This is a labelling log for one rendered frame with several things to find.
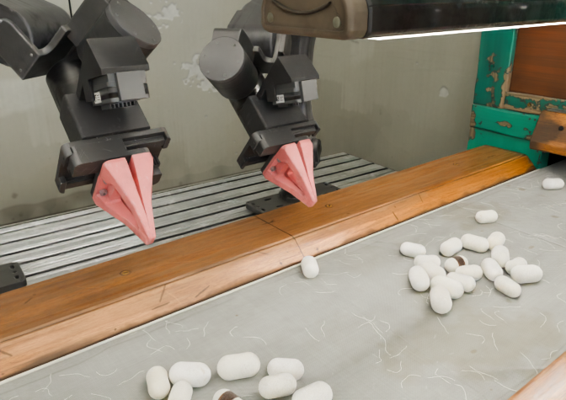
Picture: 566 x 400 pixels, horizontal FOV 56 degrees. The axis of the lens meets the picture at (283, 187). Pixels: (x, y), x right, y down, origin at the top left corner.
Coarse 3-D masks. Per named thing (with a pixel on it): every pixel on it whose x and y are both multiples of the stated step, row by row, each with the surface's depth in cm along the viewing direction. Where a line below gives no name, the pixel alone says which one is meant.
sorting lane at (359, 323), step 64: (512, 192) 91; (320, 256) 69; (384, 256) 69; (512, 256) 69; (192, 320) 56; (256, 320) 56; (320, 320) 56; (384, 320) 56; (448, 320) 56; (512, 320) 56; (0, 384) 47; (64, 384) 47; (128, 384) 47; (256, 384) 47; (384, 384) 47; (448, 384) 47; (512, 384) 47
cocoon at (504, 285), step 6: (498, 276) 61; (504, 276) 61; (498, 282) 61; (504, 282) 60; (510, 282) 60; (498, 288) 61; (504, 288) 60; (510, 288) 59; (516, 288) 59; (510, 294) 59; (516, 294) 59
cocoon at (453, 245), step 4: (448, 240) 69; (452, 240) 69; (456, 240) 69; (460, 240) 70; (444, 244) 69; (448, 244) 68; (452, 244) 68; (456, 244) 69; (460, 244) 69; (440, 248) 69; (444, 248) 68; (448, 248) 68; (452, 248) 68; (456, 248) 69; (460, 248) 69; (444, 252) 68; (448, 252) 68; (452, 252) 68; (456, 252) 69; (448, 256) 69
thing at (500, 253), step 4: (496, 248) 67; (500, 248) 67; (504, 248) 67; (492, 252) 67; (496, 252) 66; (500, 252) 66; (504, 252) 66; (508, 252) 67; (492, 256) 66; (496, 256) 66; (500, 256) 66; (504, 256) 65; (508, 256) 66; (496, 260) 66; (500, 260) 65; (504, 260) 65; (508, 260) 66; (500, 264) 66; (504, 264) 66
